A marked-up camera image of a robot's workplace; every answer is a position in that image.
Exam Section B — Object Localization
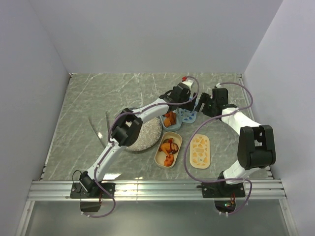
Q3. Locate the blue patterned lid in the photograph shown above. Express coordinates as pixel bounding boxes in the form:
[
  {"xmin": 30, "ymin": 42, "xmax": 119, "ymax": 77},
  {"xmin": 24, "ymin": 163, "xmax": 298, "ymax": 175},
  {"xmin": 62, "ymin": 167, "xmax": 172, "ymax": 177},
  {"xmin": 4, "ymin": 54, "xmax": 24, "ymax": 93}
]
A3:
[{"xmin": 178, "ymin": 99, "xmax": 198, "ymax": 124}]

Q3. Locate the red-brown meat slab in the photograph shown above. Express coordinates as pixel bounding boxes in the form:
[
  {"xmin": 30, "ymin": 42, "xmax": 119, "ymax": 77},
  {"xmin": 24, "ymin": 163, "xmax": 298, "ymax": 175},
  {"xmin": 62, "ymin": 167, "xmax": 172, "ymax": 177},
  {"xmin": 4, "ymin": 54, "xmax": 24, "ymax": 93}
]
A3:
[{"xmin": 169, "ymin": 112, "xmax": 177, "ymax": 125}]

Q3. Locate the blue lunch box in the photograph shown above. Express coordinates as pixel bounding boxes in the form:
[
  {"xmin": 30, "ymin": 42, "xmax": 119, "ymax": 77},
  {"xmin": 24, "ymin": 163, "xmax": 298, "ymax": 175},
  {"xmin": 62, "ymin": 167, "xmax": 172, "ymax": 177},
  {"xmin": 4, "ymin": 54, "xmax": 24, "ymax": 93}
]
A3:
[{"xmin": 159, "ymin": 111, "xmax": 182, "ymax": 132}]

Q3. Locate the orange fried cutlet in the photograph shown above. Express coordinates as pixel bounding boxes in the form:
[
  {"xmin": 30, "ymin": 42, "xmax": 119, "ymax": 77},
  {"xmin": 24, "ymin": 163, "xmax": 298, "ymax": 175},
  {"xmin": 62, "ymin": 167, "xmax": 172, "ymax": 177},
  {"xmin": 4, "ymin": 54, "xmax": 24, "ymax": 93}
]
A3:
[{"xmin": 163, "ymin": 118, "xmax": 172, "ymax": 128}]

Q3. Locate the spotted orange food piece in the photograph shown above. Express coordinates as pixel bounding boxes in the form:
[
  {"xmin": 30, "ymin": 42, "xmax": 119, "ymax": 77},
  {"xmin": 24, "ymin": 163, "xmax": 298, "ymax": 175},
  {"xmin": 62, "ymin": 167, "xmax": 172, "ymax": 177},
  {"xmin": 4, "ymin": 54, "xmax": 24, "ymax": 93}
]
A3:
[{"xmin": 164, "ymin": 154, "xmax": 174, "ymax": 167}]

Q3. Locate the beige lunch box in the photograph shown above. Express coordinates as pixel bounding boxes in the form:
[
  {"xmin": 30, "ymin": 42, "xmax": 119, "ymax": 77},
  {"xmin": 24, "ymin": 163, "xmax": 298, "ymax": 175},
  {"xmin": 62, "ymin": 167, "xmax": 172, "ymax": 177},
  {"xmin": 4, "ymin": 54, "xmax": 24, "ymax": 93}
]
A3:
[{"xmin": 155, "ymin": 132, "xmax": 183, "ymax": 169}]

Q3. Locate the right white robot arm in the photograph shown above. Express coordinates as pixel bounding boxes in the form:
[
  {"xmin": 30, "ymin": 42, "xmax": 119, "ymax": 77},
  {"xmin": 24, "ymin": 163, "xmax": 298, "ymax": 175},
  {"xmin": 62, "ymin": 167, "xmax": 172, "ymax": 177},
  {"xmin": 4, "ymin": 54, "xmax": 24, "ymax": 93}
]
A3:
[{"xmin": 195, "ymin": 88, "xmax": 276, "ymax": 197}]

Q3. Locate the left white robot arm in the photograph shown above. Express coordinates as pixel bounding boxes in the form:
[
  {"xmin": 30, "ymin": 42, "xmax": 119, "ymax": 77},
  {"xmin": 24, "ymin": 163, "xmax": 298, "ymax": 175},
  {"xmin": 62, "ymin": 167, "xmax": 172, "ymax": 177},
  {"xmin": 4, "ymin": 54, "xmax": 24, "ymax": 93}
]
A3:
[{"xmin": 79, "ymin": 83, "xmax": 199, "ymax": 198}]

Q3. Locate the speckled round plate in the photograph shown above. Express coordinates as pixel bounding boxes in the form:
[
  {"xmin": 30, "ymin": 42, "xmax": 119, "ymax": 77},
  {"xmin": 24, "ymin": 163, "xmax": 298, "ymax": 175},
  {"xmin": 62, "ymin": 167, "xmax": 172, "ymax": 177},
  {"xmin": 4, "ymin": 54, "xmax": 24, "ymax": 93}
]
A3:
[{"xmin": 126, "ymin": 118, "xmax": 162, "ymax": 152}]

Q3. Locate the beige patterned lid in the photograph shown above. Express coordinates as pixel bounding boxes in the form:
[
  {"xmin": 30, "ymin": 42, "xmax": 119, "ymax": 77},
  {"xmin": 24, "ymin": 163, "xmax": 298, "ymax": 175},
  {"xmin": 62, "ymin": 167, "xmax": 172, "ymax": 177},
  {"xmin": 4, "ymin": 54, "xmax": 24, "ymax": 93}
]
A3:
[{"xmin": 189, "ymin": 134, "xmax": 211, "ymax": 169}]

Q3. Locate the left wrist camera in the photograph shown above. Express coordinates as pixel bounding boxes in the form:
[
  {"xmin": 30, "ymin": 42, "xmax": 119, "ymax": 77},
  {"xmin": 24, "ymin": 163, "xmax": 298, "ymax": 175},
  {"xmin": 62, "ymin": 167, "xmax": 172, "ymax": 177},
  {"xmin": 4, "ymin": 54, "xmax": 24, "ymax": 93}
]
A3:
[{"xmin": 182, "ymin": 76, "xmax": 194, "ymax": 89}]

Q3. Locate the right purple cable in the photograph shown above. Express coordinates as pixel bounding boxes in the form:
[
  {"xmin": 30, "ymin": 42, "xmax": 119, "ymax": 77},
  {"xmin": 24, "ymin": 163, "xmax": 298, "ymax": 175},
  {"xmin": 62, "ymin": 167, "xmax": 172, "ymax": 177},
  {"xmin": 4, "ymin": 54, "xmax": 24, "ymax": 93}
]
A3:
[{"xmin": 183, "ymin": 82, "xmax": 254, "ymax": 216}]

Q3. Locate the purple cable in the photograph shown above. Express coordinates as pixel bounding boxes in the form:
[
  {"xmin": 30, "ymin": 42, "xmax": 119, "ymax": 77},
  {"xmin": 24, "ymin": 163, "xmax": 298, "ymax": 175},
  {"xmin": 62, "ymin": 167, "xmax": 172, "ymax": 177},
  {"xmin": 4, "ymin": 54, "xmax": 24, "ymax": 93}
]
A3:
[
  {"xmin": 183, "ymin": 82, "xmax": 254, "ymax": 216},
  {"xmin": 82, "ymin": 76, "xmax": 199, "ymax": 218}
]

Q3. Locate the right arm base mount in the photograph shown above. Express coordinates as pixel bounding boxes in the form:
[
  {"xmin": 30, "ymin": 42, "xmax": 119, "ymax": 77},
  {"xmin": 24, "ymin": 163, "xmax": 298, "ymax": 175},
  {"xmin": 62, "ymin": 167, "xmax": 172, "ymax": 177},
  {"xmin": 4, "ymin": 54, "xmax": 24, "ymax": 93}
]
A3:
[{"xmin": 197, "ymin": 182, "xmax": 245, "ymax": 214}]

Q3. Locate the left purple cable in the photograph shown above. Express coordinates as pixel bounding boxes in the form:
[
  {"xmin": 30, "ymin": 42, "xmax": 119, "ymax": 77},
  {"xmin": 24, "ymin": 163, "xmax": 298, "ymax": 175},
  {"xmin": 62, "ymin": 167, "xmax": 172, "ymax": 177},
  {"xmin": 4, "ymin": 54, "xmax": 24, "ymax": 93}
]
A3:
[{"xmin": 82, "ymin": 76, "xmax": 199, "ymax": 218}]

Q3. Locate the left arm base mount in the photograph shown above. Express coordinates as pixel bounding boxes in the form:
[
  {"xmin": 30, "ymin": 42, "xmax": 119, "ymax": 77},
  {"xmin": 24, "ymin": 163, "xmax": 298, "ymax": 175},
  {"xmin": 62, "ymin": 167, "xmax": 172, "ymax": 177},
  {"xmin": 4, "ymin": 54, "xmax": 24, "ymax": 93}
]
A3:
[{"xmin": 69, "ymin": 170, "xmax": 116, "ymax": 216}]

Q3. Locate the aluminium frame rail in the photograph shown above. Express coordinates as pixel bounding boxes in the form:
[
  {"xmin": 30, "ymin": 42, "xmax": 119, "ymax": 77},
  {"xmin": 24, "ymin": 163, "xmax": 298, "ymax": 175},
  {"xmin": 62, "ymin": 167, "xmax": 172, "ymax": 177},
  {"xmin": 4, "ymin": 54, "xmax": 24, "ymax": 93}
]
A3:
[{"xmin": 27, "ymin": 179, "xmax": 286, "ymax": 201}]

